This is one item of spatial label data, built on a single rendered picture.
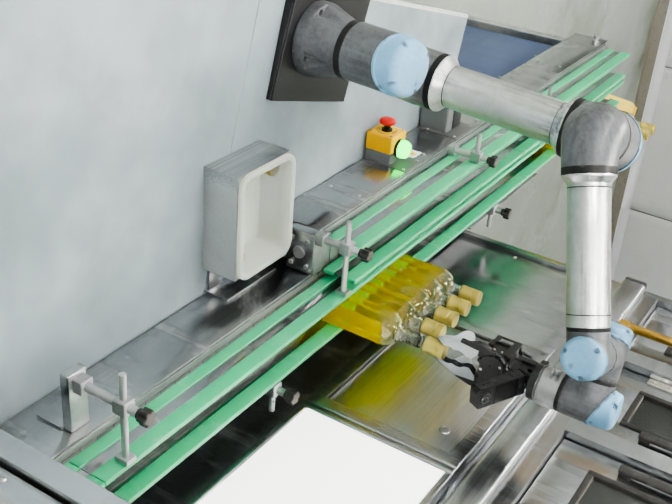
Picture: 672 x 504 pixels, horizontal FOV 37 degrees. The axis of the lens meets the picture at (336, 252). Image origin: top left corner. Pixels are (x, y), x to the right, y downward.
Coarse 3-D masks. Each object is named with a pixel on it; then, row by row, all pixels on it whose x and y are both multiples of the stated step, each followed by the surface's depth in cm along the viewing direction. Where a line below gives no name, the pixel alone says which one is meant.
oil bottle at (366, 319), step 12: (348, 300) 204; (360, 300) 205; (336, 312) 204; (348, 312) 202; (360, 312) 201; (372, 312) 201; (384, 312) 201; (336, 324) 205; (348, 324) 203; (360, 324) 201; (372, 324) 200; (384, 324) 198; (396, 324) 199; (372, 336) 201; (384, 336) 199; (396, 336) 199
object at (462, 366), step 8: (440, 360) 196; (448, 360) 196; (456, 360) 196; (464, 360) 198; (448, 368) 196; (456, 368) 195; (464, 368) 194; (472, 368) 194; (464, 376) 195; (472, 376) 194
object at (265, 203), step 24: (264, 168) 185; (288, 168) 194; (240, 192) 181; (264, 192) 199; (288, 192) 196; (240, 216) 184; (264, 216) 202; (288, 216) 199; (240, 240) 186; (264, 240) 203; (288, 240) 202; (240, 264) 188; (264, 264) 196
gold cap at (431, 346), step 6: (426, 342) 196; (432, 342) 195; (438, 342) 195; (426, 348) 196; (432, 348) 195; (438, 348) 195; (444, 348) 194; (432, 354) 196; (438, 354) 195; (444, 354) 196
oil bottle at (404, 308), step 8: (360, 288) 209; (368, 288) 209; (376, 288) 210; (360, 296) 206; (368, 296) 206; (376, 296) 207; (384, 296) 207; (392, 296) 207; (384, 304) 204; (392, 304) 204; (400, 304) 205; (408, 304) 205; (400, 312) 202; (408, 312) 203; (416, 312) 205; (408, 320) 203; (408, 328) 204
